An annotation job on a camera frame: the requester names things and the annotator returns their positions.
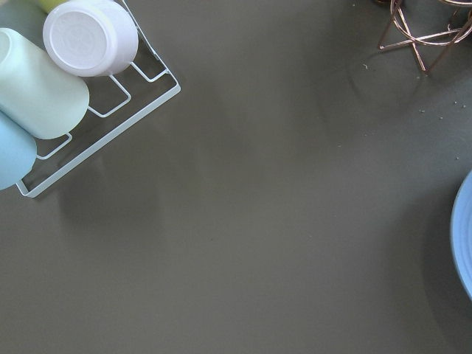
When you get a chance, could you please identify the light blue plastic cup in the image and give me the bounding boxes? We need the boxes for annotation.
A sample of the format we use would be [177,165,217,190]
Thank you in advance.
[1,112,37,190]

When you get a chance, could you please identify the white plastic cup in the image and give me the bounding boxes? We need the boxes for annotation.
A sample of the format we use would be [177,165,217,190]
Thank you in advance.
[43,1,139,77]

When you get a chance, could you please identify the yellow plastic cup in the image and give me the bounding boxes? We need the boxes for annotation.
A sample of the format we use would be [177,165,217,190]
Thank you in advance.
[37,0,67,13]

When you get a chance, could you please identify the copper wire bottle rack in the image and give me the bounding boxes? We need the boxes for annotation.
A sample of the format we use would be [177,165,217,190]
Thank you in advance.
[375,1,471,74]

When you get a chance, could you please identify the blue plate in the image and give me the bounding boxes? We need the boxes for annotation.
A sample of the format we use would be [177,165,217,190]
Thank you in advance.
[450,172,471,299]

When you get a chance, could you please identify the pale green plastic cup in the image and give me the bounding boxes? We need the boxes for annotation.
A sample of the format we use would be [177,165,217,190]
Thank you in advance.
[1,28,89,139]

